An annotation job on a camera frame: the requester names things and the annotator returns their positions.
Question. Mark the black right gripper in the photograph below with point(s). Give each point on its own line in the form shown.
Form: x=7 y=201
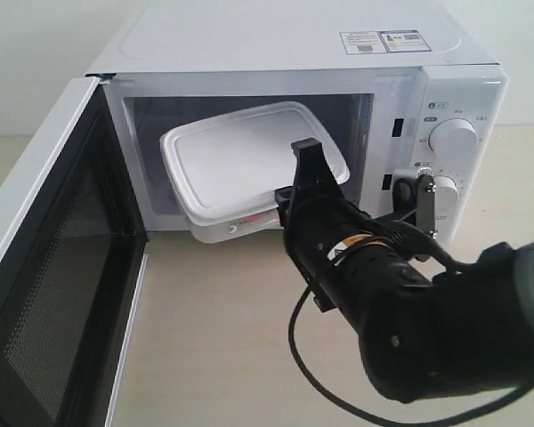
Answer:
x=321 y=228

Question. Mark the white plastic lidded container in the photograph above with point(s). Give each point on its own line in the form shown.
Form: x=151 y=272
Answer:
x=225 y=169

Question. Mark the white microwave door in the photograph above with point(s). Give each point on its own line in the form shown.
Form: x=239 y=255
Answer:
x=72 y=258

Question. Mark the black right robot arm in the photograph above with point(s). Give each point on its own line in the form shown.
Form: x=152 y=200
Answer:
x=428 y=325

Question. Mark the white microwave oven body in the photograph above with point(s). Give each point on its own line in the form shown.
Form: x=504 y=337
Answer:
x=176 y=62

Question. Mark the lower white timer knob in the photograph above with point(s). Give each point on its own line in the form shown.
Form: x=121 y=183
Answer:
x=438 y=190

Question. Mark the blue white label sticker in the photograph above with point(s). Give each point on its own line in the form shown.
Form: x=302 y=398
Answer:
x=383 y=42

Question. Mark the upper white control knob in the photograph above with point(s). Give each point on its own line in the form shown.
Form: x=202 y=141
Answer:
x=453 y=137

